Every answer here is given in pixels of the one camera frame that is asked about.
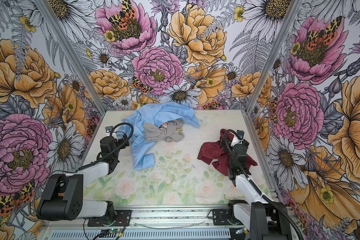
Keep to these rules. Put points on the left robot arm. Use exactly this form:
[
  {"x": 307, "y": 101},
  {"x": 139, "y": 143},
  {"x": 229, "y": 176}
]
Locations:
[{"x": 63, "y": 197}]

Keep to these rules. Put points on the aluminium front rail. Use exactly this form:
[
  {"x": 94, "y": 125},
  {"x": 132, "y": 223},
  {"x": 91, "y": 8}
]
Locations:
[{"x": 151, "y": 223}]

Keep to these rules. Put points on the right corner aluminium post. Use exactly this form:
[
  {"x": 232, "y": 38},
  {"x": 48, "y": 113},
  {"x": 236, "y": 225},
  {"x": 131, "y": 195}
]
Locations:
[{"x": 279, "y": 41}]

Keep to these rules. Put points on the corner aluminium post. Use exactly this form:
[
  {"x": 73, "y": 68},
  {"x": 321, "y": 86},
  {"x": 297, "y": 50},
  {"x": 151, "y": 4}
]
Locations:
[
  {"x": 50, "y": 18},
  {"x": 279, "y": 41}
]

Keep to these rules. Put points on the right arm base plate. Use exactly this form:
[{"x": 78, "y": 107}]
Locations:
[{"x": 224, "y": 217}]

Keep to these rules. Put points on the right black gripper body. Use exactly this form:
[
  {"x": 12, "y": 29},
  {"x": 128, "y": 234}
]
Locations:
[{"x": 229, "y": 143}]

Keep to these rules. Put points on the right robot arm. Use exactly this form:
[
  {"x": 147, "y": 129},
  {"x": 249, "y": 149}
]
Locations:
[{"x": 264, "y": 218}]

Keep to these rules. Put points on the grey cloth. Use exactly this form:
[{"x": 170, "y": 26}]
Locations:
[{"x": 154, "y": 134}]

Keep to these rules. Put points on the left corner aluminium post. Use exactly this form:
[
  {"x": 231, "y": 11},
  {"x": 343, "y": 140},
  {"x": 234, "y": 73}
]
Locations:
[{"x": 50, "y": 18}]

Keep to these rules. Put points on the maroon cloth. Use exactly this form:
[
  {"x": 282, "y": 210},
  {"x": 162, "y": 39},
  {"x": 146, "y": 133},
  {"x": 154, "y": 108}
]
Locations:
[{"x": 212, "y": 153}]

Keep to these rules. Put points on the light blue shirt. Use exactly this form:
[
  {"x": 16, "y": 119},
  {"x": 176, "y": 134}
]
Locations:
[{"x": 156, "y": 114}]

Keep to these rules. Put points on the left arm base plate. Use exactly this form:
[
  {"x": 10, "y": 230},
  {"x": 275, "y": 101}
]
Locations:
[{"x": 120, "y": 218}]

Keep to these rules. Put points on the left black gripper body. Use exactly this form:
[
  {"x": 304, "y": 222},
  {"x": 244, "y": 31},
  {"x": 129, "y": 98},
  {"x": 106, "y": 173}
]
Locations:
[{"x": 117, "y": 151}]

